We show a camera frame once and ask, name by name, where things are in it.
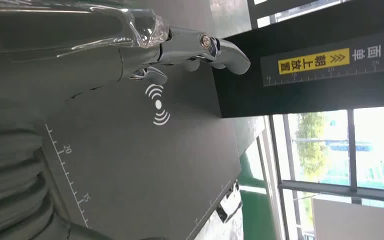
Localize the black inbound scanner machine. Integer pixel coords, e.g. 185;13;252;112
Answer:
42;0;384;240

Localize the green conveyor belt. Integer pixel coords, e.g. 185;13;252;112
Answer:
237;151;281;240

